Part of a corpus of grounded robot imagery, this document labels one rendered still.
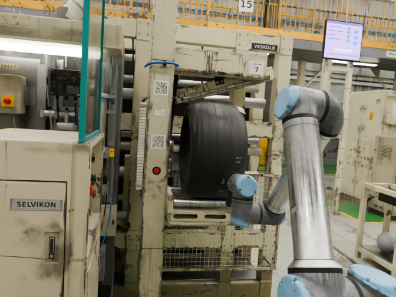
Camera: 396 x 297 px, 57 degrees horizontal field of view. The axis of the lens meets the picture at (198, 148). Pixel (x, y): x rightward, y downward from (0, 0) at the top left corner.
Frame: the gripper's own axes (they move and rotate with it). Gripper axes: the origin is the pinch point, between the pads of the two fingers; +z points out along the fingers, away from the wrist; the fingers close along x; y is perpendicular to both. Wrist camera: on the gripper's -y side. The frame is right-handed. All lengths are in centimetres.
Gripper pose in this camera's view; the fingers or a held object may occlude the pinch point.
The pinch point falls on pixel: (224, 184)
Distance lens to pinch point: 188.3
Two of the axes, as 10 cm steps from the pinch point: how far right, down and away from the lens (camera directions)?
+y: 0.4, -10.0, 0.4
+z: -1.9, 0.3, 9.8
